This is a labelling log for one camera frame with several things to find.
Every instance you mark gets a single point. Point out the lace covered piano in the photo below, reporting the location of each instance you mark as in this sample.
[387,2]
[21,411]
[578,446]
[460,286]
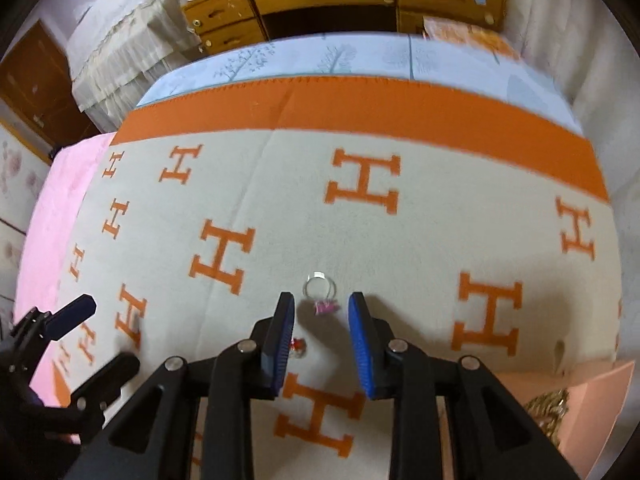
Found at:
[119,49]

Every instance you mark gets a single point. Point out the pink bed sheet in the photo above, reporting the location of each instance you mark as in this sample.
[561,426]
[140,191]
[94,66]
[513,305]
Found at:
[52,224]

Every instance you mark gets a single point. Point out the wooden desk with drawers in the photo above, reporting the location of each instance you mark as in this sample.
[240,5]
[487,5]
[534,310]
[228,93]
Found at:
[223,25]

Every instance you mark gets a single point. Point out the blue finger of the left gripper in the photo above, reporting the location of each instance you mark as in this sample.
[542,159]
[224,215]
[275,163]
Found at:
[89,401]
[37,329]

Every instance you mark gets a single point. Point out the pink jewelry tray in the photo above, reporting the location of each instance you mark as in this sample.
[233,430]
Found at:
[582,406]

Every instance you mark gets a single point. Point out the food picture box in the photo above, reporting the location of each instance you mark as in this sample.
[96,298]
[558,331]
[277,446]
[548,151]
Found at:
[455,32]

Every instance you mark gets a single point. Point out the orange H pattern blanket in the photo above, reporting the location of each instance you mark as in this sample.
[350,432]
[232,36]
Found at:
[473,226]

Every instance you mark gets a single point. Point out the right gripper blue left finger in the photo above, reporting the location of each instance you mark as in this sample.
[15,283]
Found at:
[195,413]

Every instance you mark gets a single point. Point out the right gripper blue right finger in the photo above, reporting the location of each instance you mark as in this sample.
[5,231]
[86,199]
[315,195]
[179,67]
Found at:
[491,435]

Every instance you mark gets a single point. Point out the light blue leaf sheet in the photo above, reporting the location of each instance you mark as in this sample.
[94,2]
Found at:
[396,56]

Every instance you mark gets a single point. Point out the brown wooden door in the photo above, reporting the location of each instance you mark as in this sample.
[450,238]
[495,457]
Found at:
[35,83]

